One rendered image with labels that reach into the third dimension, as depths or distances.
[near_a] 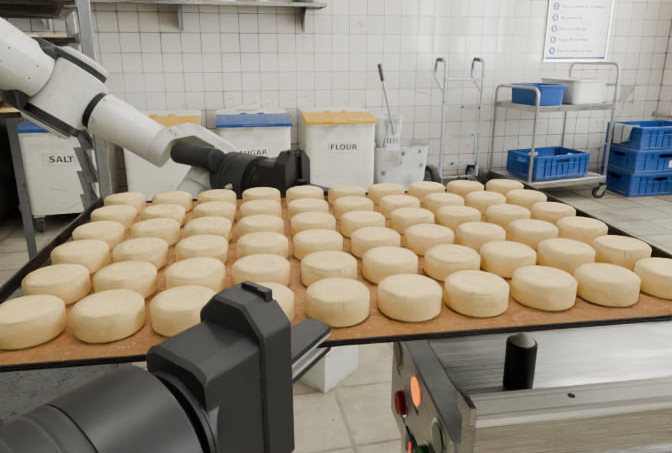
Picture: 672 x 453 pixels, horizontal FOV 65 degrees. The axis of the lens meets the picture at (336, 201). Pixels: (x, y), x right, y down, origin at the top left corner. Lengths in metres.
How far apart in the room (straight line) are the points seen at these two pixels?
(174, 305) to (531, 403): 0.32
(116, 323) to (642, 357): 0.60
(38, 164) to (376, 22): 2.78
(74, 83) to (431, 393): 0.68
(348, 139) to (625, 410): 3.52
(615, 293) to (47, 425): 0.39
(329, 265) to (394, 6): 4.31
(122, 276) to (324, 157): 3.52
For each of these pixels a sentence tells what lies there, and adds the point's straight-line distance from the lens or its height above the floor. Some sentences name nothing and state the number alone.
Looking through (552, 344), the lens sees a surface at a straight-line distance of 0.74.
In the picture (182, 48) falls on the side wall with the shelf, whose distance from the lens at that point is 4.45.
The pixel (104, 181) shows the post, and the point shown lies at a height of 0.86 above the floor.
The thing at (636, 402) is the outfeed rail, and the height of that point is 0.90.
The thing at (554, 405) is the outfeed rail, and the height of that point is 0.90.
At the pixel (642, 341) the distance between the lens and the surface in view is 0.80.
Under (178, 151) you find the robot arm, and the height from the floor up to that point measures 1.04.
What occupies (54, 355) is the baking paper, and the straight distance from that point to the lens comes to 0.42.
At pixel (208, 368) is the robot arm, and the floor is 1.04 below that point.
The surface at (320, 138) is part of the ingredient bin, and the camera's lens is 3.91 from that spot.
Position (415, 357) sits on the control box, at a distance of 0.67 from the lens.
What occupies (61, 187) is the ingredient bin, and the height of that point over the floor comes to 0.32.
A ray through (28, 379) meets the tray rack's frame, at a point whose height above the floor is 0.15.
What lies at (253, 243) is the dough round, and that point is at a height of 1.02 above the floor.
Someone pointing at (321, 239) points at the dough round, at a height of 1.02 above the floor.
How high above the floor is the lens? 1.19
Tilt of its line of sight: 16 degrees down
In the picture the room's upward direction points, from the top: straight up
